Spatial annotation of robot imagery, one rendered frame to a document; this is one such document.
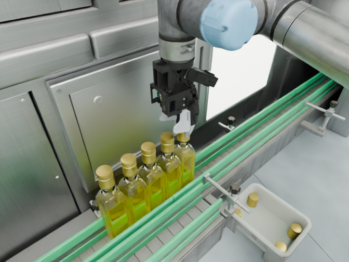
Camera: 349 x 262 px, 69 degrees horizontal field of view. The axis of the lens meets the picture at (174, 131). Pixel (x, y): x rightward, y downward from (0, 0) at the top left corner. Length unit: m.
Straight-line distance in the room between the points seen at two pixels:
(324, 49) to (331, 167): 0.90
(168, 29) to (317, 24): 0.24
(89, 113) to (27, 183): 0.23
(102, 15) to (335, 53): 0.43
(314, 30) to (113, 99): 0.44
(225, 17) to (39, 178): 0.56
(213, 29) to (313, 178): 0.93
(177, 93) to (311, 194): 0.77
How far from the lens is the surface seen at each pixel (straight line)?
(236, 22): 0.39
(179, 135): 0.66
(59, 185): 0.76
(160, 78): 0.54
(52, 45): 0.55
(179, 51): 0.50
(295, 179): 1.17
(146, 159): 0.61
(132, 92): 0.66
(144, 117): 0.73
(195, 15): 0.42
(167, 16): 0.48
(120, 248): 0.69
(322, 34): 0.45
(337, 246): 1.05
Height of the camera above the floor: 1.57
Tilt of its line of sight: 39 degrees down
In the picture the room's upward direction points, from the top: straight up
